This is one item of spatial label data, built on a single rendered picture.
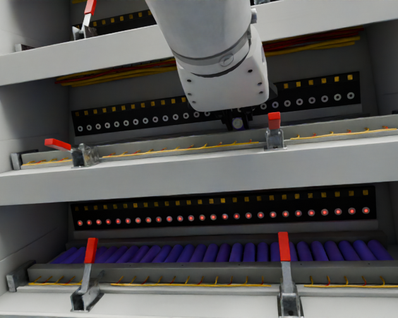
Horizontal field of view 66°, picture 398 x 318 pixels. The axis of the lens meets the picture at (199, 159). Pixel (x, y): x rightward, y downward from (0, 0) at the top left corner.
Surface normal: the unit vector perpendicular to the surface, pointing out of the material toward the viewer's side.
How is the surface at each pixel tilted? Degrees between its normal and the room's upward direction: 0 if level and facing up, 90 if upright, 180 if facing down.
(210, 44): 162
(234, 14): 133
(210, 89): 168
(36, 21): 90
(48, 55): 107
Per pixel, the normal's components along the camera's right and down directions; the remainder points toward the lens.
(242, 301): -0.12, -0.98
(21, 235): 0.97, -0.08
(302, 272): -0.21, 0.16
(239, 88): 0.08, 0.93
